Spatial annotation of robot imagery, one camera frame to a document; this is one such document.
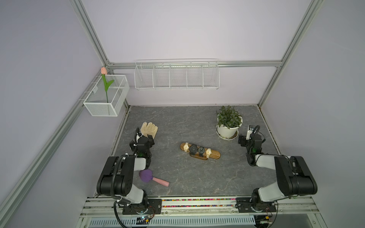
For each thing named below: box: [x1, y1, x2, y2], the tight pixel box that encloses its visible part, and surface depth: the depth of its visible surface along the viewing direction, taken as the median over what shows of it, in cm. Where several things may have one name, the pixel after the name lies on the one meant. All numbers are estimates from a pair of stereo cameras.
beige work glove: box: [140, 121, 159, 140], surface depth 107 cm
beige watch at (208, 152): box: [205, 147, 212, 159], surface depth 86 cm
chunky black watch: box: [189, 143, 199, 156], surface depth 87 cm
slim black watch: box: [198, 146, 205, 158], surface depth 87 cm
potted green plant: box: [214, 104, 243, 141], surface depth 93 cm
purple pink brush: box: [138, 169, 170, 187], surface depth 83 cm
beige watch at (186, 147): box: [183, 142, 190, 152], surface depth 88 cm
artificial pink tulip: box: [100, 66, 115, 104], surface depth 86 cm
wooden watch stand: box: [179, 142, 221, 161], surface depth 87 cm
